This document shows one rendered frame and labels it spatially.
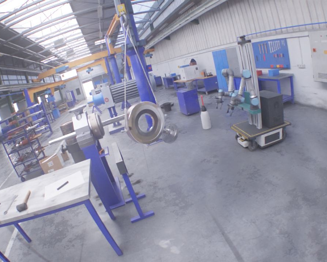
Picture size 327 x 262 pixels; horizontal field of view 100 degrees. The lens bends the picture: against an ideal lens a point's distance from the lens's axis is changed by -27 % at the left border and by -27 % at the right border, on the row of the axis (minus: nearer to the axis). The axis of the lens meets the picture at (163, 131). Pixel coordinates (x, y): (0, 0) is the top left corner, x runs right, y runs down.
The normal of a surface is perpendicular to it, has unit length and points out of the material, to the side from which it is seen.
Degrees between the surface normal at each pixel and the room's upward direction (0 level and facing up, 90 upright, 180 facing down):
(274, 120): 90
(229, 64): 90
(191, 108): 90
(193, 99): 90
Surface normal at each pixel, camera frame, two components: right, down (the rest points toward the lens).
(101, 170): 0.33, 0.24
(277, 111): 0.12, 0.31
